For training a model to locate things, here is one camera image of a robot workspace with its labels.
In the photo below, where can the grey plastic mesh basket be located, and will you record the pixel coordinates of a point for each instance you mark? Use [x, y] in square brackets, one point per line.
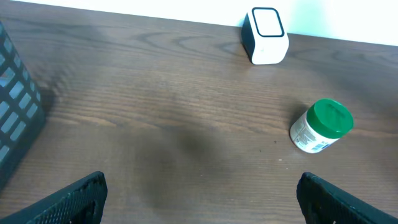
[22, 116]

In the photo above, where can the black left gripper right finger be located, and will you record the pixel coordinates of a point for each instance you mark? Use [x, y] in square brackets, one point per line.
[323, 202]

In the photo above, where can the white barcode scanner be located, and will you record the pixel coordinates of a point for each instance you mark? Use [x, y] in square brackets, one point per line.
[263, 36]

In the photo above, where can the green lid white jar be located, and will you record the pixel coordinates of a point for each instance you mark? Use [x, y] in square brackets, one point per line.
[325, 122]

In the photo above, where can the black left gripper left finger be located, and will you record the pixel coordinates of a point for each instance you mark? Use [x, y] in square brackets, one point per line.
[80, 202]

